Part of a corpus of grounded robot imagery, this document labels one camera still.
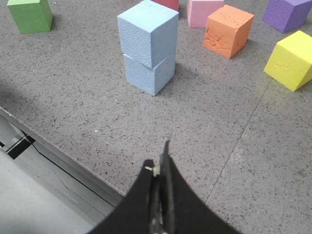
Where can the pink foam cube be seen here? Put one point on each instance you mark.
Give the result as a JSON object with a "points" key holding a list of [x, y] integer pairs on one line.
{"points": [[199, 10]]}

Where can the purple foam cube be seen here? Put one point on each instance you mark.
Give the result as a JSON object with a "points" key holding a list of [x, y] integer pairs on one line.
{"points": [[286, 15]]}

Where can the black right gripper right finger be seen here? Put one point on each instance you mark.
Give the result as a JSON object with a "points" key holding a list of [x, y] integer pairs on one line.
{"points": [[182, 211]]}

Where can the green foam cube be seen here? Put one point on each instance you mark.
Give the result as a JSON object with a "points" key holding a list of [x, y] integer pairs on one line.
{"points": [[31, 16]]}

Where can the light blue foam cube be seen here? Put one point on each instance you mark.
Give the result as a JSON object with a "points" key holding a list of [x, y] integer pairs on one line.
{"points": [[150, 80], [148, 32]]}

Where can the orange cracked foam cube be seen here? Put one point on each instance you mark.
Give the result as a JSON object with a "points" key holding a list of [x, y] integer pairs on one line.
{"points": [[227, 30]]}

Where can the yellow foam cube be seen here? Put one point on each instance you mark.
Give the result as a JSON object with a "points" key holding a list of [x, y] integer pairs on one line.
{"points": [[291, 61]]}

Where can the red foam cube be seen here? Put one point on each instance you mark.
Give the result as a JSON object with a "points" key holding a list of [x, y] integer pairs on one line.
{"points": [[173, 4]]}

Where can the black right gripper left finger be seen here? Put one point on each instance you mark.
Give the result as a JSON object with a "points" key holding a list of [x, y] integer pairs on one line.
{"points": [[131, 214]]}

